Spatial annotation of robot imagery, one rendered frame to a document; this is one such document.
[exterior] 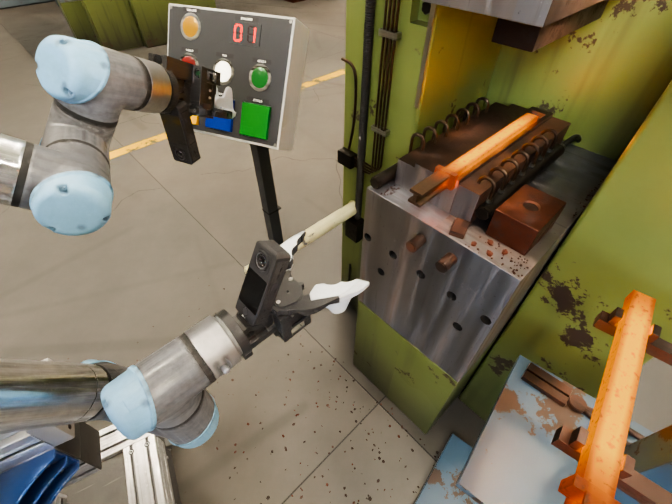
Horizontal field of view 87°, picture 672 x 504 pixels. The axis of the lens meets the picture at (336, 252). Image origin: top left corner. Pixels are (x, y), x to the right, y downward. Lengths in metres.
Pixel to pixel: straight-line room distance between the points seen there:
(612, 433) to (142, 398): 0.53
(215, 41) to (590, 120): 0.94
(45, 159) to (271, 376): 1.23
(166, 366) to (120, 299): 1.56
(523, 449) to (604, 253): 0.41
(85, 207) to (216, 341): 0.21
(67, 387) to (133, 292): 1.50
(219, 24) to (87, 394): 0.80
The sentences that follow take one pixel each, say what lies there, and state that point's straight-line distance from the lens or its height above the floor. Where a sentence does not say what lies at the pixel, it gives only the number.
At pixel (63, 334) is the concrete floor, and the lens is 2.03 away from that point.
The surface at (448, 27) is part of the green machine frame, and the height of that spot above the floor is 1.19.
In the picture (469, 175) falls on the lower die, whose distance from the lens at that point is 0.78.
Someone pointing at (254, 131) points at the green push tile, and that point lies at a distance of 0.91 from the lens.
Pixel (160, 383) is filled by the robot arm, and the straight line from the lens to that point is 0.47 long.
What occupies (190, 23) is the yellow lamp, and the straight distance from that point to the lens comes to 1.05.
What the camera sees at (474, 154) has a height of 1.01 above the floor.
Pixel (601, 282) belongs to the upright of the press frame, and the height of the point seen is 0.83.
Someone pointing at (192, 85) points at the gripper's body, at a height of 1.16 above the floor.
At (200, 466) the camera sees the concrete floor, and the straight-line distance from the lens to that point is 1.51.
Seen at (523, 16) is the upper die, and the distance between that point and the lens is 0.63.
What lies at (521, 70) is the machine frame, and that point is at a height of 1.05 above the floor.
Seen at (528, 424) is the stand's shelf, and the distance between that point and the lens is 0.82.
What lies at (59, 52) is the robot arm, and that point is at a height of 1.27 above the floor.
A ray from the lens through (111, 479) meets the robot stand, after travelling 1.38.
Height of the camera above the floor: 1.41
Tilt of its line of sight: 47 degrees down
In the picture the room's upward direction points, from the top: straight up
